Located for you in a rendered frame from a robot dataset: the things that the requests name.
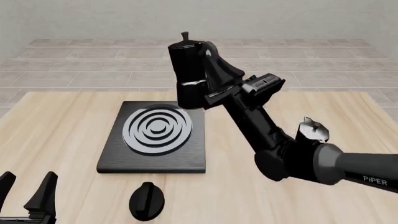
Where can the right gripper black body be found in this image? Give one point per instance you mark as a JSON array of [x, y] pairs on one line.
[[227, 95]]

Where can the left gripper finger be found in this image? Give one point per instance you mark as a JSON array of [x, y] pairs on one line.
[[43, 198], [7, 189]]

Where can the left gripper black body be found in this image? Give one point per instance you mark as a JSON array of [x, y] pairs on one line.
[[21, 219]]

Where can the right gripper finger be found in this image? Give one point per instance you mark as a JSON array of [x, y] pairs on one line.
[[217, 74], [237, 71]]

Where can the flat black stove plate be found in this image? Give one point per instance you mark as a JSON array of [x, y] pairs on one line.
[[118, 158]]

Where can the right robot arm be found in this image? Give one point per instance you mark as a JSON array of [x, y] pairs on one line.
[[261, 130]]

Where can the round black stove knob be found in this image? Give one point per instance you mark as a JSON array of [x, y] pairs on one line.
[[146, 203]]

